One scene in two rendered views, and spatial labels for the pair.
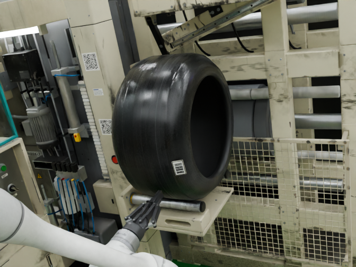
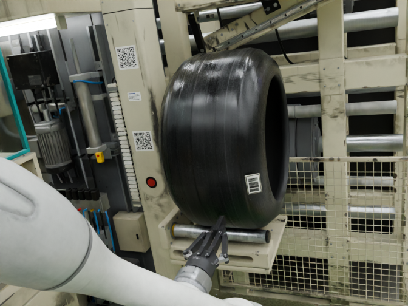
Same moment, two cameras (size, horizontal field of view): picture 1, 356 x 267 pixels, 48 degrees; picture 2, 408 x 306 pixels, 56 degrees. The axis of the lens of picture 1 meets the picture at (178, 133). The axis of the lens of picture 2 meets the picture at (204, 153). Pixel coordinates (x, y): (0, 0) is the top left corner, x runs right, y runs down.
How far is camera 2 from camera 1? 0.47 m
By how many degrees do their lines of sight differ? 7
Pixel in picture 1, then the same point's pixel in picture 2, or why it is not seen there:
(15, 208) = (80, 226)
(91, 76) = (127, 76)
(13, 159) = not seen: hidden behind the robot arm
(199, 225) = (266, 260)
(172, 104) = (246, 102)
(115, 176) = (150, 203)
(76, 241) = (158, 283)
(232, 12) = (292, 8)
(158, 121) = (228, 122)
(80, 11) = not seen: outside the picture
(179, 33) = (224, 35)
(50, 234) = (122, 274)
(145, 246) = not seen: hidden behind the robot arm
